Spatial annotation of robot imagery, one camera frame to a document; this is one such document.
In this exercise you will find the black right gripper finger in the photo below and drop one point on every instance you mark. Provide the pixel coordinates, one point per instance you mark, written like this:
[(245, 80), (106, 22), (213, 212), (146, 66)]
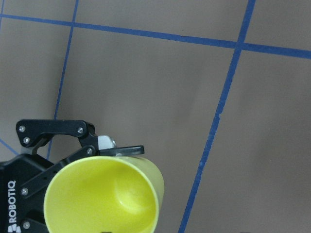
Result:
[(35, 133)]

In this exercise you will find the yellow plastic cup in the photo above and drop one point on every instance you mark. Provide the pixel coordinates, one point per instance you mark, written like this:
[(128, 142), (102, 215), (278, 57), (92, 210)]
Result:
[(105, 195)]

